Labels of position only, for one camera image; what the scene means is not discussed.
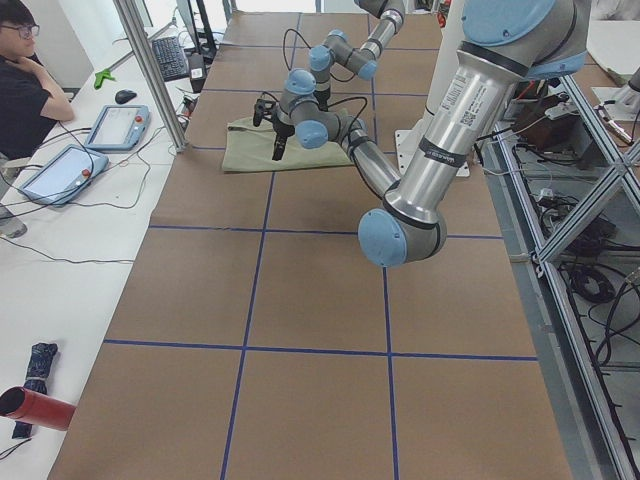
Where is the black keyboard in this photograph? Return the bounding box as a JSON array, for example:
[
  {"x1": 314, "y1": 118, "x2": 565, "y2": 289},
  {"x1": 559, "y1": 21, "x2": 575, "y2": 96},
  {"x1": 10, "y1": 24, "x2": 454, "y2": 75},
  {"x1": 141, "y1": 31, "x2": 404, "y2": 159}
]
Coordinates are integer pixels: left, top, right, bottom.
[{"x1": 151, "y1": 36, "x2": 189, "y2": 81}]

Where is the seated person in black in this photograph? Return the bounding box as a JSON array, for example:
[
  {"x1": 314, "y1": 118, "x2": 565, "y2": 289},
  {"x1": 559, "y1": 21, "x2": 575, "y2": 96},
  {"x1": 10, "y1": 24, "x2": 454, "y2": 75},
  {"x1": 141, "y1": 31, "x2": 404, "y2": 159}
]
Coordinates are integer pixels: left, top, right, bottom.
[{"x1": 0, "y1": 0, "x2": 76, "y2": 239}]

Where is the folded dark blue umbrella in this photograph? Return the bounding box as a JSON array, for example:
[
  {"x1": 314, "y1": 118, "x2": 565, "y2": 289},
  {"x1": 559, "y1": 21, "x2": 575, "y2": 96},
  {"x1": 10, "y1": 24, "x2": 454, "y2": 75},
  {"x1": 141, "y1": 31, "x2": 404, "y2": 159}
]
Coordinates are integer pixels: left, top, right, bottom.
[{"x1": 12, "y1": 342, "x2": 58, "y2": 440}]

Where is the black computer mouse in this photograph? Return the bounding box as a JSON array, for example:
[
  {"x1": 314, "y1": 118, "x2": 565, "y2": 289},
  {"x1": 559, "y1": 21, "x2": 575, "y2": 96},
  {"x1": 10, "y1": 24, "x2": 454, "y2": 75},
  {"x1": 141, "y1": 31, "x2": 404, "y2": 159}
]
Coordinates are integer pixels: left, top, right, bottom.
[{"x1": 114, "y1": 89, "x2": 137, "y2": 105}]

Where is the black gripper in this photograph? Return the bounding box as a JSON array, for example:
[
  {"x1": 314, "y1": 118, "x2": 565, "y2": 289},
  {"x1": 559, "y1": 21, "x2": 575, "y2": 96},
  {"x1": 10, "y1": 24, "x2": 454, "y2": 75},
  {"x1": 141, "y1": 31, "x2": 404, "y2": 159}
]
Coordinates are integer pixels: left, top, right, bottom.
[{"x1": 252, "y1": 99, "x2": 295, "y2": 161}]

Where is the blue teach pendant near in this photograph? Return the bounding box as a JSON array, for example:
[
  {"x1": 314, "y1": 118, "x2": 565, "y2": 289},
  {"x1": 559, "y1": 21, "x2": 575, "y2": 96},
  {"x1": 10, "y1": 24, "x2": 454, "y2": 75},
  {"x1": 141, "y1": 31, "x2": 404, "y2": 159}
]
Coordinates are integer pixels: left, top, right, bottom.
[{"x1": 18, "y1": 145, "x2": 109, "y2": 206}]

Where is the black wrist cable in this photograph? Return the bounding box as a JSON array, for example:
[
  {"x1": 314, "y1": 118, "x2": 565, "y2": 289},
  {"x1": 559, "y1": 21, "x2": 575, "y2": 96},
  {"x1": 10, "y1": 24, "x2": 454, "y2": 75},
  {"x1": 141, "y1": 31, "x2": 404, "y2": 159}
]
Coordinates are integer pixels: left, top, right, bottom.
[
  {"x1": 259, "y1": 90, "x2": 371, "y2": 151},
  {"x1": 281, "y1": 28, "x2": 351, "y2": 84}
]

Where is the green plastic clamp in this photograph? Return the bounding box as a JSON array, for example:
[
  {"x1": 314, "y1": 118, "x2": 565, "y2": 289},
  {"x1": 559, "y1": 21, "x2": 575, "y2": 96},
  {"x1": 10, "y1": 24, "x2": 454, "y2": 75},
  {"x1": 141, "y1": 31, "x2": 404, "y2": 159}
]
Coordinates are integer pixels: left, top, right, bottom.
[{"x1": 93, "y1": 69, "x2": 115, "y2": 90}]

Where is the blue teach pendant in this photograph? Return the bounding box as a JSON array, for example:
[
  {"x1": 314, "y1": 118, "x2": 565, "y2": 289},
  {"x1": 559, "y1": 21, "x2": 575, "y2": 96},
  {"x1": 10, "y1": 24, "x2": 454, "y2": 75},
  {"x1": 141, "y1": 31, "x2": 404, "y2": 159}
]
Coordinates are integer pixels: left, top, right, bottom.
[
  {"x1": 18, "y1": 145, "x2": 109, "y2": 206},
  {"x1": 84, "y1": 105, "x2": 150, "y2": 153}
]

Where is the olive green long-sleeve shirt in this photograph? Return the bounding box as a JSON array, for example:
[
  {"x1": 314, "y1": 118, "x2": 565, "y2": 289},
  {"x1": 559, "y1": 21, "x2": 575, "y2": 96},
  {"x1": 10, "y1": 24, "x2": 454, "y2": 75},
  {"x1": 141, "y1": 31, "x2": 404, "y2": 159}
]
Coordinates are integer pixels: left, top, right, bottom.
[{"x1": 222, "y1": 117, "x2": 352, "y2": 173}]

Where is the blue teach pendant far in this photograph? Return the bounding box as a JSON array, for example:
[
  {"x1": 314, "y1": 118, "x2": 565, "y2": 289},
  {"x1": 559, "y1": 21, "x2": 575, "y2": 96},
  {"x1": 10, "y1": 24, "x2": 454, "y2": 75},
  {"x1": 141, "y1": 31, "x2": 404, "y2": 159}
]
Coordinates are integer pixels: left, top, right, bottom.
[{"x1": 84, "y1": 105, "x2": 150, "y2": 153}]

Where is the red cylinder tube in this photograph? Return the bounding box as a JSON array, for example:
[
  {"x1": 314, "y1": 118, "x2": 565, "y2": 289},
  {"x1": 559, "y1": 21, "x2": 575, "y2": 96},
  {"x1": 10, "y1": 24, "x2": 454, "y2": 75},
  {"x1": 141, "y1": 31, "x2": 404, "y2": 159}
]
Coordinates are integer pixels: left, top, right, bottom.
[{"x1": 1, "y1": 387, "x2": 76, "y2": 431}]

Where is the aluminium frame side rail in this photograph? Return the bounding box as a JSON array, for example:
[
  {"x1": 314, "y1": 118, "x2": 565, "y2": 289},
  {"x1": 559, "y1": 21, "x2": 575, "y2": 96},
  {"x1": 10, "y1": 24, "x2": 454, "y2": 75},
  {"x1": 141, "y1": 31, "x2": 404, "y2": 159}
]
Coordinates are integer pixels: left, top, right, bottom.
[{"x1": 479, "y1": 69, "x2": 640, "y2": 480}]

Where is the aluminium frame post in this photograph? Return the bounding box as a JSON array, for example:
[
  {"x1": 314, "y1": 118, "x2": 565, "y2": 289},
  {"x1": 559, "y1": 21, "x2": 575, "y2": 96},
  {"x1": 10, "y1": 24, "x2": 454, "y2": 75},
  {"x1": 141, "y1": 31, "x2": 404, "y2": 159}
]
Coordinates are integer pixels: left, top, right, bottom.
[{"x1": 113, "y1": 0, "x2": 187, "y2": 153}]

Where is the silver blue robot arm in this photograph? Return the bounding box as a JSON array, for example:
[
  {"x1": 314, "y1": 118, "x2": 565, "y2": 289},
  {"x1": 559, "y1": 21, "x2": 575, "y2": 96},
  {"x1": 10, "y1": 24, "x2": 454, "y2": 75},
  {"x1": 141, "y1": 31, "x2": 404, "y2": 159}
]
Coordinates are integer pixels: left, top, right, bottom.
[
  {"x1": 309, "y1": 0, "x2": 407, "y2": 111},
  {"x1": 253, "y1": 1, "x2": 591, "y2": 267}
]

